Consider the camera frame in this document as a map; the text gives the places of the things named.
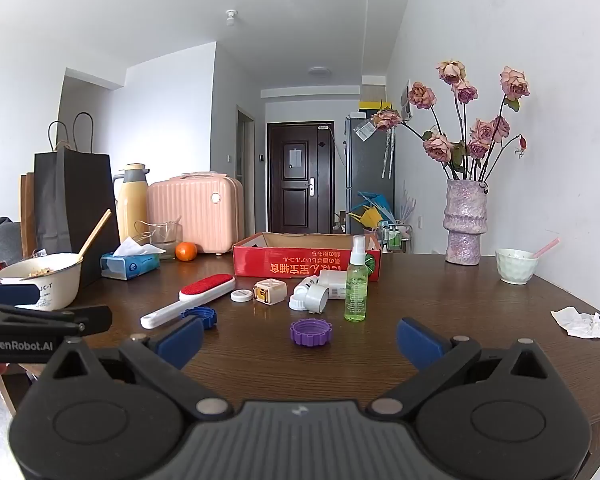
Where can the crumpled white tissue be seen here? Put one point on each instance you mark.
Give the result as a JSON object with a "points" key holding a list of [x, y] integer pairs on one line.
{"points": [[585, 324]]}

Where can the clear glass cup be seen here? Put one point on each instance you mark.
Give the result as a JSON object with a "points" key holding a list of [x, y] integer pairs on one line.
{"points": [[167, 240]]}

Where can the red and white lint brush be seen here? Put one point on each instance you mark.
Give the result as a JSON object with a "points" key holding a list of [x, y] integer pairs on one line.
{"points": [[205, 287]]}

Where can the blue tissue pack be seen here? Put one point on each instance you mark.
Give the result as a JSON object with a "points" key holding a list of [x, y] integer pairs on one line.
{"points": [[127, 265]]}

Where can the white bottle with green label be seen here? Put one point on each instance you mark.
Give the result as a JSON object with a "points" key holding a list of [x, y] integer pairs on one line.
{"points": [[336, 285]]}

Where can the white folded umbrella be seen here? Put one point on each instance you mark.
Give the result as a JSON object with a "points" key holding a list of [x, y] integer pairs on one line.
{"points": [[389, 155]]}

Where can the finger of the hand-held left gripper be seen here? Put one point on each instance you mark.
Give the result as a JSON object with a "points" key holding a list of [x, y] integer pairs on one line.
{"points": [[15, 294], [92, 316]]}

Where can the white spray bottle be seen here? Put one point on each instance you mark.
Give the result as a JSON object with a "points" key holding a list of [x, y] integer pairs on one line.
{"points": [[304, 284]]}

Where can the lavender branch decoration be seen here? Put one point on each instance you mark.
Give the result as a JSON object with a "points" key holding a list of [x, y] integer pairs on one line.
{"points": [[409, 205]]}

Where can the black paper bag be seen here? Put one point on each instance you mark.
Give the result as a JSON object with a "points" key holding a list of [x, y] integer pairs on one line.
{"points": [[75, 200]]}

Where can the wooden chopsticks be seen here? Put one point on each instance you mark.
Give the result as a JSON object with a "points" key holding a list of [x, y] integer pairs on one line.
{"points": [[96, 232]]}

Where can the round ceiling lamp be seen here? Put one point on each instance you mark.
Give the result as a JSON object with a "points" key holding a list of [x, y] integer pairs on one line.
{"points": [[320, 71]]}

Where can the pink spoon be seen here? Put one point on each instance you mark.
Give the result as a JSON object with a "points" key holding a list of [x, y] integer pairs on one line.
{"points": [[547, 247]]}

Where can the green spray bottle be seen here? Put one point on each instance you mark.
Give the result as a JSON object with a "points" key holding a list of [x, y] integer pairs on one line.
{"points": [[356, 295]]}

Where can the purple bottle cap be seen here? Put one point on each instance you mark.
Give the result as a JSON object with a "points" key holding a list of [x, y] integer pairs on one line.
{"points": [[311, 332]]}

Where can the yellow thermos jug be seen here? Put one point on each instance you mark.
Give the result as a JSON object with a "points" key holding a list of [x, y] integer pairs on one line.
{"points": [[132, 205]]}

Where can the paper sleeve on refrigerator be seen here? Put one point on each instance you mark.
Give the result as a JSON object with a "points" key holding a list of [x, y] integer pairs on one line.
{"points": [[365, 131]]}

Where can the purple ceramic vase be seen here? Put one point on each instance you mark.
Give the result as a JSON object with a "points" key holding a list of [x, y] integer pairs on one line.
{"points": [[464, 225]]}

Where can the white round puck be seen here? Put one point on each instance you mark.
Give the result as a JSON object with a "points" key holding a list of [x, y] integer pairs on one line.
{"points": [[241, 296]]}

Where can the dark brown entrance door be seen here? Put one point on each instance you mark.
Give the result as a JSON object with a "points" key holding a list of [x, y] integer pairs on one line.
{"points": [[300, 185]]}

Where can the yellow and black box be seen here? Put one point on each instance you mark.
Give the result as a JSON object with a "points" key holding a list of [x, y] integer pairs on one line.
{"points": [[375, 106]]}

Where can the blue and yellow plastic pile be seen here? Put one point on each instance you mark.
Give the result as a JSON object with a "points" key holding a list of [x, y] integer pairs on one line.
{"points": [[372, 212]]}

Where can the bunch of dried pink roses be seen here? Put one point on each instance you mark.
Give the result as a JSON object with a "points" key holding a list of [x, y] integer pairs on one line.
{"points": [[482, 132]]}

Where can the orange fruit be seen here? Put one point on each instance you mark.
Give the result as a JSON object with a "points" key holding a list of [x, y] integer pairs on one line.
{"points": [[186, 251]]}

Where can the pink ribbed suitcase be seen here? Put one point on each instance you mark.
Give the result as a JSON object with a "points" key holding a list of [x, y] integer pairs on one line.
{"points": [[195, 215]]}

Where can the grey refrigerator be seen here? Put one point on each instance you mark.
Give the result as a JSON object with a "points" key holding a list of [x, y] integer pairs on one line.
{"points": [[367, 170]]}

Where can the white enamel bowl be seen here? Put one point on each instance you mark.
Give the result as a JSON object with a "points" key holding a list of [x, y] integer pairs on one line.
{"points": [[45, 285]]}

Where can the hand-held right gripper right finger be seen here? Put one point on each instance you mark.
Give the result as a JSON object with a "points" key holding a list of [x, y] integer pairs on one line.
{"points": [[420, 342]]}

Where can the blue bottle cap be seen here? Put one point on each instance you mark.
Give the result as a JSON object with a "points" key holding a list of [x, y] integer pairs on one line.
{"points": [[205, 316]]}

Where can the red cardboard box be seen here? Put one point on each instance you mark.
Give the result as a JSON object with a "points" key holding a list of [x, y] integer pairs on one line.
{"points": [[290, 262]]}

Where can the white ribbed jar cap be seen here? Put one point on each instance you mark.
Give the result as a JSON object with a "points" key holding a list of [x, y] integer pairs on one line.
{"points": [[316, 300]]}

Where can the grey interior door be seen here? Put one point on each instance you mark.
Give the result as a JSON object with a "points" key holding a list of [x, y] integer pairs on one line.
{"points": [[246, 170]]}

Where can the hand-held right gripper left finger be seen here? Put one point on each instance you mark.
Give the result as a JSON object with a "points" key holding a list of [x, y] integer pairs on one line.
{"points": [[180, 342]]}

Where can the brown paper bag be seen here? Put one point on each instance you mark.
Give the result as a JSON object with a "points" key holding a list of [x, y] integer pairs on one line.
{"points": [[27, 215]]}

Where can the small white cap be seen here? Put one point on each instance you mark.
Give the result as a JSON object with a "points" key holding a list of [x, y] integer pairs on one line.
{"points": [[296, 304]]}

